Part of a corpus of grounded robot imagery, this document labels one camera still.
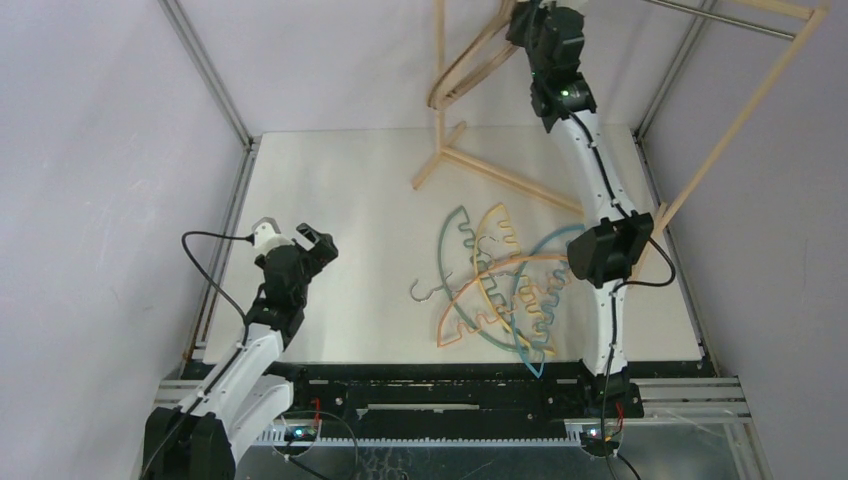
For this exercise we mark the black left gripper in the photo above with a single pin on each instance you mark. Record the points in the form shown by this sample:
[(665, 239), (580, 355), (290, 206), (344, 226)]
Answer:
[(320, 254)]

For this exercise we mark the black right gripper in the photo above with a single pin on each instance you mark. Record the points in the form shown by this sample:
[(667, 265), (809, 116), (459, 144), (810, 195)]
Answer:
[(525, 24)]

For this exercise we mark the wooden hanger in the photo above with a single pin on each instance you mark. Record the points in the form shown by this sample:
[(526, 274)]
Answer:
[(464, 63), (457, 79)]

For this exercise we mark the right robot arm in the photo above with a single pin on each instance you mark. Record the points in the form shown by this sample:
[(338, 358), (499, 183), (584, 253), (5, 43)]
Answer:
[(604, 255)]

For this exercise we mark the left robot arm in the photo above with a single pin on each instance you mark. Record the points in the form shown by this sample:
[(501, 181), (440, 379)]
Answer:
[(208, 432)]

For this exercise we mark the green plastic hanger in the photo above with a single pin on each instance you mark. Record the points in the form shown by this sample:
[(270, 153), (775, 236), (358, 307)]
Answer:
[(454, 322)]

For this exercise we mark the left circuit board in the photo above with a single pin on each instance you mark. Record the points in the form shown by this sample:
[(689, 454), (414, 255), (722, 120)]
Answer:
[(300, 434)]

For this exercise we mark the circuit board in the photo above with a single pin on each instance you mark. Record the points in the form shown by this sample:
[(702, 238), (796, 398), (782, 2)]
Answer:
[(300, 434), (594, 435)]

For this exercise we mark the yellow plastic hanger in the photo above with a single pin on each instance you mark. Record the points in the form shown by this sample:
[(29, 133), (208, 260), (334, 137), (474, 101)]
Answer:
[(496, 225)]

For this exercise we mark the metal hanging rod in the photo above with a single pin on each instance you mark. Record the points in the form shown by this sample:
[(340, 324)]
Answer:
[(728, 20)]

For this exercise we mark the blue plastic hanger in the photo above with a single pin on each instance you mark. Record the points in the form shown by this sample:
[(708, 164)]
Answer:
[(540, 304)]

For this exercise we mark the right circuit board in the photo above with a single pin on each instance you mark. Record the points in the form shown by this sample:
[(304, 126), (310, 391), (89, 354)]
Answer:
[(594, 435)]

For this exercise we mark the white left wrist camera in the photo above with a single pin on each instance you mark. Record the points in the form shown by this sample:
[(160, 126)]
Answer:
[(267, 236)]

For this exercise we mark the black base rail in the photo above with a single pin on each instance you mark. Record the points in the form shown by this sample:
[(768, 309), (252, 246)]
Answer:
[(486, 402)]

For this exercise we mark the wooden clothes rack frame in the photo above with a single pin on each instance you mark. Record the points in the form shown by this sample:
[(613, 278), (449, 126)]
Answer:
[(447, 89)]

